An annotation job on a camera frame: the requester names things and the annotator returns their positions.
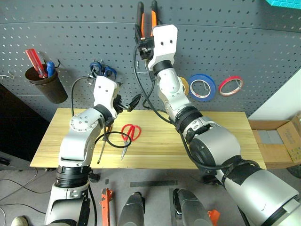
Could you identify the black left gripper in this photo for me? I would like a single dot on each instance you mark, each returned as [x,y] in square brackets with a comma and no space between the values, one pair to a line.
[118,104]

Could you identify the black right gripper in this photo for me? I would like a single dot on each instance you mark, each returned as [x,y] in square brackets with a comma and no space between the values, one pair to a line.
[145,48]

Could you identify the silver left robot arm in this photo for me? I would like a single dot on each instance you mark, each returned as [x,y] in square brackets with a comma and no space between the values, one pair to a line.
[75,141]

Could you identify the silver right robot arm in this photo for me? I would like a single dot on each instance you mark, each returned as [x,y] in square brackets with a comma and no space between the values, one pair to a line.
[211,139]

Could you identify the yellow tape roll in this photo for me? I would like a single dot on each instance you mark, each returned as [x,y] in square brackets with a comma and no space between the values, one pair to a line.
[184,85]

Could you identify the blue tape roll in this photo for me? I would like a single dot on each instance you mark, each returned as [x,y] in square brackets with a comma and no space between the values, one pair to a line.
[200,99]

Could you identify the black pegboard hook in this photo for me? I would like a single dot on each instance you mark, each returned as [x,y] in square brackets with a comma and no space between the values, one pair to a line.
[59,63]

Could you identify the dark grey pegboard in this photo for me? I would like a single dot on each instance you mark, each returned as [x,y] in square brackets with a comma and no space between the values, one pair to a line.
[223,35]

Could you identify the red tape roll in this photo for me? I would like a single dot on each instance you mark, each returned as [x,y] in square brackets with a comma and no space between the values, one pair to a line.
[221,86]

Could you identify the white pegboard hook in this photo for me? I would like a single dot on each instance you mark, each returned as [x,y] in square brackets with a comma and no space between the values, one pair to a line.
[10,75]

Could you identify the brown metal cup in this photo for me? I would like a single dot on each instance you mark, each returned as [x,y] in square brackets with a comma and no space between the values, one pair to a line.
[51,91]

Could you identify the black table clamp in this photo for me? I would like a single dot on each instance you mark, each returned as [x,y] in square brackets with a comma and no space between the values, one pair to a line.
[94,177]
[209,179]

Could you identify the orange bar clamp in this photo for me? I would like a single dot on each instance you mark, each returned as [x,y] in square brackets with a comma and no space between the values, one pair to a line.
[105,207]

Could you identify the silver dark rounded shape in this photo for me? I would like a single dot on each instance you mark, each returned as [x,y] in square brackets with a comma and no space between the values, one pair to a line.
[131,212]
[190,209]

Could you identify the dark cabinet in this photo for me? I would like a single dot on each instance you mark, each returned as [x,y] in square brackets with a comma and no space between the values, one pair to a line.
[18,131]

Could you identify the orange plastic piece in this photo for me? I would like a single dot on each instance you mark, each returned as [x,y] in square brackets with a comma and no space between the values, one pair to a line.
[214,215]

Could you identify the brown cardboard box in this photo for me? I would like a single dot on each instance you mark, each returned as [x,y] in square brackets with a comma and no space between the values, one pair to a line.
[275,153]

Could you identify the teal plastic crate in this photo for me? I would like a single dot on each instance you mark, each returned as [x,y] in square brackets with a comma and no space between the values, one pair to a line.
[284,2]

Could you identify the white shoe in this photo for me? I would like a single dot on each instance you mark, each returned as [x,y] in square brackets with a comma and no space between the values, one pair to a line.
[20,221]

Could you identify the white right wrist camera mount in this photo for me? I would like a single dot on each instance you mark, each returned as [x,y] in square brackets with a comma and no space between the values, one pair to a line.
[164,40]

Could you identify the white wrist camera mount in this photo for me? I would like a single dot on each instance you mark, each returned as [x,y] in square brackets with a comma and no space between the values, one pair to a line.
[104,91]
[164,40]

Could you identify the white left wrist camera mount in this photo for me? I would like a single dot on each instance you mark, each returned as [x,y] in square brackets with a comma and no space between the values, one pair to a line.
[104,91]

